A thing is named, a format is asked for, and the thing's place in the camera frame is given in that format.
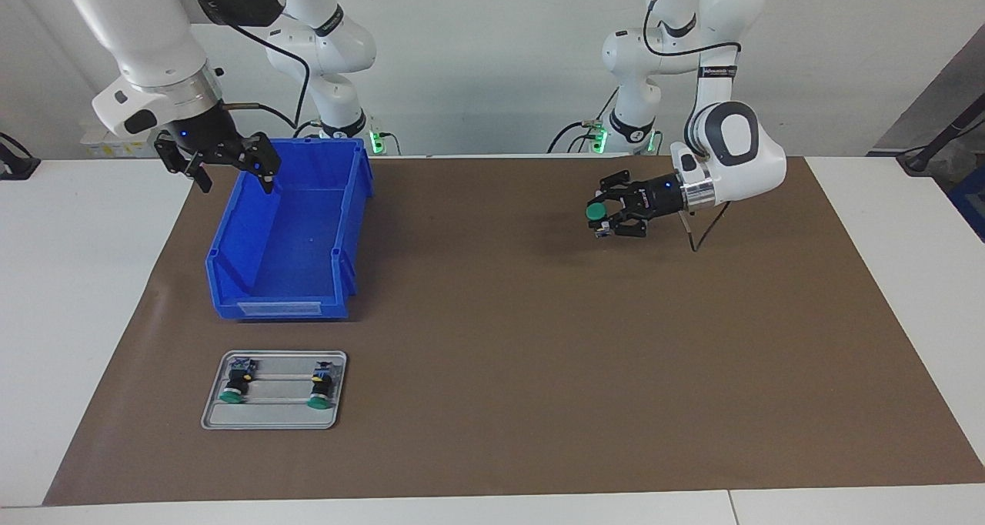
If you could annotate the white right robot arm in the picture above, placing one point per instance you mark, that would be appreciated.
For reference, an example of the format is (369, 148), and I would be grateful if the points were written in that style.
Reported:
(138, 32)

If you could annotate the green push button switch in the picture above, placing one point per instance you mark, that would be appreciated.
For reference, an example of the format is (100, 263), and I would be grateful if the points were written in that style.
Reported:
(321, 390)
(235, 386)
(596, 212)

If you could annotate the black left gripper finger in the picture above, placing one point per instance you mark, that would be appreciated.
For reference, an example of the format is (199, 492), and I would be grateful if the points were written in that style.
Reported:
(627, 227)
(627, 185)

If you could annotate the silver metal tray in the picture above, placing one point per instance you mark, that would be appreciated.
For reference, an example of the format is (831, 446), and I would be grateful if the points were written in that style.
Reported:
(269, 417)

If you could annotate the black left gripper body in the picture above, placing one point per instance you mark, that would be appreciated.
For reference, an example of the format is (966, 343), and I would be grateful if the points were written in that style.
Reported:
(663, 196)

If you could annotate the brown table mat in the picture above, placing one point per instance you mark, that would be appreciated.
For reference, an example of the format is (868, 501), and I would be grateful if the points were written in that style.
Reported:
(539, 394)

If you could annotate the black stand pole with foot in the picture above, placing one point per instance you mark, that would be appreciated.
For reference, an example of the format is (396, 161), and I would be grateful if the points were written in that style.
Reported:
(935, 144)

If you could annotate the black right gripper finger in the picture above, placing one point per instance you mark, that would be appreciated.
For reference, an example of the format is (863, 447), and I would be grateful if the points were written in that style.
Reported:
(258, 154)
(181, 162)

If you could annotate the green glowing base indicator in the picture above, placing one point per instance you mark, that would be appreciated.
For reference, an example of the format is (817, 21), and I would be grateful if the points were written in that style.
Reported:
(377, 140)
(599, 138)

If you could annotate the dark grey partition panel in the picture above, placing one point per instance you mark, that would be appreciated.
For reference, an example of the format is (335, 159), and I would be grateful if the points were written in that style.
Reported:
(939, 86)

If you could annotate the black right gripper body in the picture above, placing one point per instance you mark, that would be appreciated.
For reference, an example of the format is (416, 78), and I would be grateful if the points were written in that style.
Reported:
(204, 136)

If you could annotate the blue plastic storage bin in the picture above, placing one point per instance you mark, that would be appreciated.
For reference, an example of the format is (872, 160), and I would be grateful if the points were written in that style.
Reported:
(300, 232)

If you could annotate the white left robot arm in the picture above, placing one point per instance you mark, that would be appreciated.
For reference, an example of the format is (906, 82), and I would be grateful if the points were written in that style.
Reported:
(731, 140)

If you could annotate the black stand foot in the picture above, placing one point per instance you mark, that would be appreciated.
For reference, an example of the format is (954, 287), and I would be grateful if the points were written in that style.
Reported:
(17, 163)

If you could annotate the white wall box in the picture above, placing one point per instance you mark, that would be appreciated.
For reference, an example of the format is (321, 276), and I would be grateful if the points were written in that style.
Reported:
(108, 149)

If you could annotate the blue plastic box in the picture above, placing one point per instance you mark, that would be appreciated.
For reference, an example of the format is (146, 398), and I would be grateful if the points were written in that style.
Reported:
(971, 202)

